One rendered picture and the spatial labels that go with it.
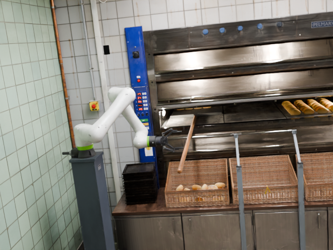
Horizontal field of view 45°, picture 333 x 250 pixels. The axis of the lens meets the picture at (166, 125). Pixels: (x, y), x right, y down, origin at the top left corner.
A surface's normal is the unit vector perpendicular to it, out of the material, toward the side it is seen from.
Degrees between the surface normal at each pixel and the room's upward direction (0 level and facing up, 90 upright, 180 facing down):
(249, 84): 70
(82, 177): 90
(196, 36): 90
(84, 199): 90
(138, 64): 90
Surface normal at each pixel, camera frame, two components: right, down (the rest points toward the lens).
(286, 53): -0.14, -0.15
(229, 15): -0.12, 0.22
